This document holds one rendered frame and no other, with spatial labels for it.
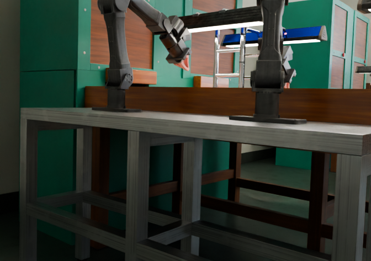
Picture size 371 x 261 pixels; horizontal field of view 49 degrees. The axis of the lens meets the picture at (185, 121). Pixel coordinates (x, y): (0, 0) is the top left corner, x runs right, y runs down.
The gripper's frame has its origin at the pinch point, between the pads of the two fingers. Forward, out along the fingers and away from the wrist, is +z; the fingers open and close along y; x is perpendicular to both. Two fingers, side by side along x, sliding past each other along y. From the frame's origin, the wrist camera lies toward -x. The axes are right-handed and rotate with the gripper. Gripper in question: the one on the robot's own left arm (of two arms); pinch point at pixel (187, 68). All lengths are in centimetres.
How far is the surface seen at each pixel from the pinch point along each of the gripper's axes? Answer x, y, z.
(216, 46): -26.9, 3.9, 11.3
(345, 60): -237, 45, 222
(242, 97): 23.5, -42.9, -8.6
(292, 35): -59, -18, 34
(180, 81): -28, 45, 37
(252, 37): -60, 8, 34
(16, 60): 6, 120, -17
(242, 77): -15.5, -11.3, 21.5
